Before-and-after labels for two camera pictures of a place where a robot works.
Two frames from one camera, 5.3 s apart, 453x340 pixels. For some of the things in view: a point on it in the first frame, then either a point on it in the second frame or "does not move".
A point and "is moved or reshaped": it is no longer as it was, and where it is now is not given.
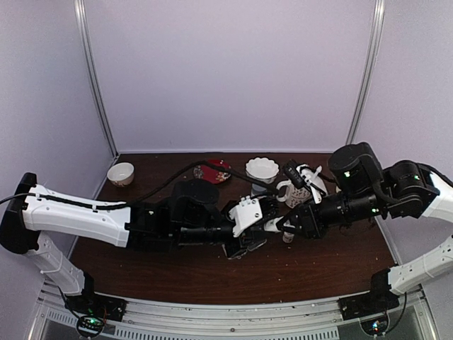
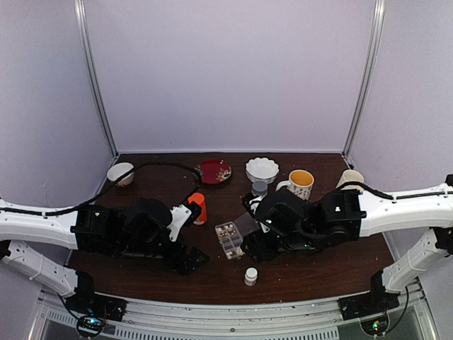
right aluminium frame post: [380, 7] does not move
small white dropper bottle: [271, 225] is moved or reshaped
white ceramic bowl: [121, 174] does not move
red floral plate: [212, 175] does not move
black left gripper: [248, 234] to [187, 266]
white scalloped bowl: [262, 169] does not move
